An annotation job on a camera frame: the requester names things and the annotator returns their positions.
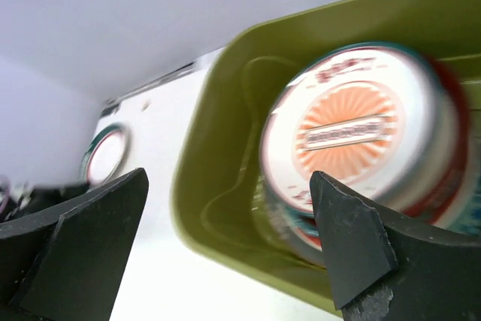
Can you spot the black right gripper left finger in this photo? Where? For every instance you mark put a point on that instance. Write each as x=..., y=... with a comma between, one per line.
x=66, y=262

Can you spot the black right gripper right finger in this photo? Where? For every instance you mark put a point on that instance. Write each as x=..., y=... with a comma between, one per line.
x=383, y=265

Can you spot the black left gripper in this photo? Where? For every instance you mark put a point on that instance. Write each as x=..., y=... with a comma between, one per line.
x=24, y=200

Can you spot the white green rimmed plate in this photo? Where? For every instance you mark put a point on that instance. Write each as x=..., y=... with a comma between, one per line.
x=105, y=154

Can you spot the red rimmed beige plate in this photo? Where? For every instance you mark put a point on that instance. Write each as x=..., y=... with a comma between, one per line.
x=465, y=157

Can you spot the teal scalloped plate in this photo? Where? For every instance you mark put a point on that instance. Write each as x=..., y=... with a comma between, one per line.
x=460, y=214

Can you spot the white orange sunburst plate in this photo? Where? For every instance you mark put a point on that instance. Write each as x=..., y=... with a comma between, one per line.
x=374, y=116

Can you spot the olive green plastic bin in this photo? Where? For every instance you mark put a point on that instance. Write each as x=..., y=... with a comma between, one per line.
x=219, y=167

